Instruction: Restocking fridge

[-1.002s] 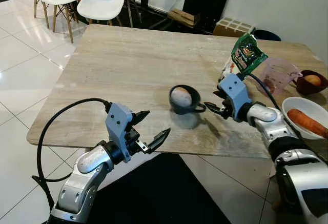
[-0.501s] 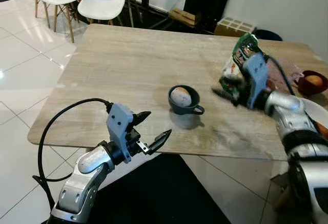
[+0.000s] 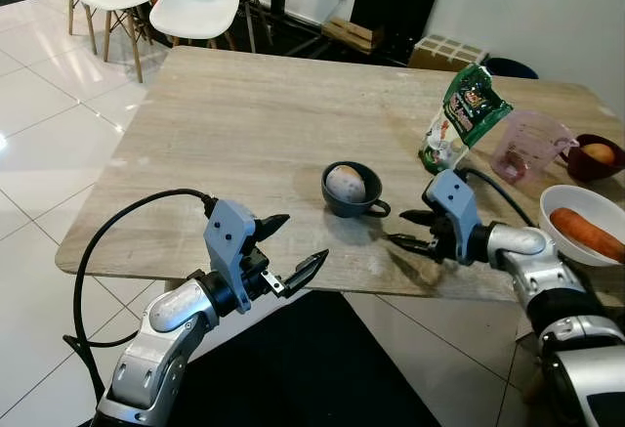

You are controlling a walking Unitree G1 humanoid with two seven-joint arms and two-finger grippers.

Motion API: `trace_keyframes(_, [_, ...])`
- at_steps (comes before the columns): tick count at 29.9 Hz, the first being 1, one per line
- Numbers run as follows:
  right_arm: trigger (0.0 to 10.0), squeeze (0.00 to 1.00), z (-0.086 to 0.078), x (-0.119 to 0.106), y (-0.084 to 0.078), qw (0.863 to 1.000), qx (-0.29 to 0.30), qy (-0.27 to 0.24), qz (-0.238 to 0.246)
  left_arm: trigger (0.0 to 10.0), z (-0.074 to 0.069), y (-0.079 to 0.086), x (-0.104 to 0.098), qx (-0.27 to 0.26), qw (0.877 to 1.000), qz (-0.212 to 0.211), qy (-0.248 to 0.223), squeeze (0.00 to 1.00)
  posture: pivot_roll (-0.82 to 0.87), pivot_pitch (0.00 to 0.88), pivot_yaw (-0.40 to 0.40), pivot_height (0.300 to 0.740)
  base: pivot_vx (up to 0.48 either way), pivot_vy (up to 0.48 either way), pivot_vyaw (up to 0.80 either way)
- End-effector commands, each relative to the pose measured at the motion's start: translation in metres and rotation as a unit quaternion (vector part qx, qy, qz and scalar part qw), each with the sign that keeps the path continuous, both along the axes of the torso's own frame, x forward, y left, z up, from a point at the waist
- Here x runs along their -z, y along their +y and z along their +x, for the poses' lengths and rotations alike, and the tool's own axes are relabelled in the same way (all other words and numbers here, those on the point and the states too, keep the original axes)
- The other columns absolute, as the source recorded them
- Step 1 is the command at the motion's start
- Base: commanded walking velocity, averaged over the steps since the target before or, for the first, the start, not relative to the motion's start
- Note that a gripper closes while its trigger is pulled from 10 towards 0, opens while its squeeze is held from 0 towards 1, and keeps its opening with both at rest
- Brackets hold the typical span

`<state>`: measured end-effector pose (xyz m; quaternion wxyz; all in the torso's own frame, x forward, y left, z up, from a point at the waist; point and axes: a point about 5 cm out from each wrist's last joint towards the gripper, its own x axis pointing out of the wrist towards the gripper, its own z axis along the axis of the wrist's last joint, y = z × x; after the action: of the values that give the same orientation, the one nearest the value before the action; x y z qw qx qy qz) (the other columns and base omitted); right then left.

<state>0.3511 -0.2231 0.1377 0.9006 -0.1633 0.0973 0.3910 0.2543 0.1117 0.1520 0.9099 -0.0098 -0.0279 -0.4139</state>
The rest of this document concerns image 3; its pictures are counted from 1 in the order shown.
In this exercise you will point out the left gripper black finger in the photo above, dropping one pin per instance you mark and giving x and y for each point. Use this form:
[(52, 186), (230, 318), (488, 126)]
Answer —
[(305, 271), (271, 225)]

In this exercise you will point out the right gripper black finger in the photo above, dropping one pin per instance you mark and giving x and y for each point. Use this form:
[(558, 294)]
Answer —
[(418, 218), (415, 245)]

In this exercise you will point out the dark grey cup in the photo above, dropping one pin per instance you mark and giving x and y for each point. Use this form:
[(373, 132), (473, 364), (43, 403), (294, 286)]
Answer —
[(342, 209)]

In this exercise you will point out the brown potato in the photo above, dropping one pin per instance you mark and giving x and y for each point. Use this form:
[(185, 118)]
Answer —
[(345, 183)]

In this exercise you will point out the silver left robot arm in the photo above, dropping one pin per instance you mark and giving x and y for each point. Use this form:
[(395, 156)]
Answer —
[(156, 349)]

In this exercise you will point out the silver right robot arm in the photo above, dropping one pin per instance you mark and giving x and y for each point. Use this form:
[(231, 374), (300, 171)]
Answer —
[(557, 300)]

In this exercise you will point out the black floor mat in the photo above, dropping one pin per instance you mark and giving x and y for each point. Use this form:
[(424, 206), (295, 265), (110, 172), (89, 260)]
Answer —
[(293, 368)]

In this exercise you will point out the wooden dining table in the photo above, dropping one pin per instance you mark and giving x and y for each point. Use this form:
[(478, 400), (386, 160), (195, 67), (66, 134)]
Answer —
[(273, 124)]

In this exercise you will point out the green snack bag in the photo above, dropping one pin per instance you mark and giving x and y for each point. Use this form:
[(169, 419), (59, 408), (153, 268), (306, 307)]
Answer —
[(469, 109)]

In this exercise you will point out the pink plastic measuring cup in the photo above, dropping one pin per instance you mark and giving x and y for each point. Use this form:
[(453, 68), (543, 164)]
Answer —
[(522, 144)]

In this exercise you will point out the white ceramic bowl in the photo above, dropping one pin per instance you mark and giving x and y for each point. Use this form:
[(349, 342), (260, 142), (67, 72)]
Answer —
[(576, 197)]

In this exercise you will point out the orange carrot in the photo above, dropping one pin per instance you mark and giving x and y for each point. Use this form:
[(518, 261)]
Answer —
[(586, 232)]

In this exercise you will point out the dark red bowl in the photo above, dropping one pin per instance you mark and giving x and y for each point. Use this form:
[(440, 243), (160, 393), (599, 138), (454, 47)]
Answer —
[(586, 171)]

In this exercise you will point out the cardboard carton with dividers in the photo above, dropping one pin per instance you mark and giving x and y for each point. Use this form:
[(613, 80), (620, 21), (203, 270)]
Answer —
[(444, 51)]

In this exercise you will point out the round orange fruit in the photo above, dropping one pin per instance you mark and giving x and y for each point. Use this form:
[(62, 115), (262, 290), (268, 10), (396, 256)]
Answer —
[(599, 153)]

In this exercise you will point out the dark blue round stool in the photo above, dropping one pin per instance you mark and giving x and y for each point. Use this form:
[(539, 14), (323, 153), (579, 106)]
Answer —
[(513, 67)]

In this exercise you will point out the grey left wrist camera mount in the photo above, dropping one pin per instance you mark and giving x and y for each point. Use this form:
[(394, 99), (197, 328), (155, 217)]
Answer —
[(229, 236)]

